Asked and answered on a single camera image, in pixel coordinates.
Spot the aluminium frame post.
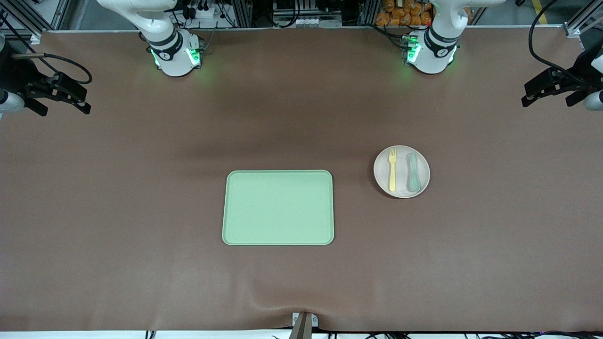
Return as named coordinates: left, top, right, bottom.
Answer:
left=231, top=0, right=253, bottom=28
left=360, top=0, right=380, bottom=26

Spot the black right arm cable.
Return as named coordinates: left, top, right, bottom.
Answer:
left=12, top=53, right=92, bottom=85

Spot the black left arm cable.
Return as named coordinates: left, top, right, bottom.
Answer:
left=529, top=0, right=589, bottom=88

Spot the beige round plate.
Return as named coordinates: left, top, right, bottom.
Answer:
left=374, top=145, right=431, bottom=199

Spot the metal table edge bracket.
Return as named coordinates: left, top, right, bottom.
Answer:
left=290, top=312, right=319, bottom=339

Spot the aluminium frame profile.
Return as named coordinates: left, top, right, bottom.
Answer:
left=0, top=0, right=71, bottom=43
left=563, top=0, right=603, bottom=38

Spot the light green rectangular tray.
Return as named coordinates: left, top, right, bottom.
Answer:
left=222, top=170, right=334, bottom=246

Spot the white power strip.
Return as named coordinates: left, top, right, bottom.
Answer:
left=186, top=0, right=222, bottom=19

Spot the pile of orange items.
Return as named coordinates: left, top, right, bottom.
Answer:
left=375, top=0, right=433, bottom=26

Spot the brown table cover mat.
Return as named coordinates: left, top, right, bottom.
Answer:
left=0, top=27, right=603, bottom=333

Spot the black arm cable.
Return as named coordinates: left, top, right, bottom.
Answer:
left=529, top=0, right=589, bottom=88
left=12, top=53, right=92, bottom=85

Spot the green plastic spoon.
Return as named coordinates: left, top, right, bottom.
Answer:
left=407, top=152, right=421, bottom=192

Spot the yellow plastic fork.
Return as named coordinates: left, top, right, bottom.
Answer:
left=388, top=149, right=398, bottom=192

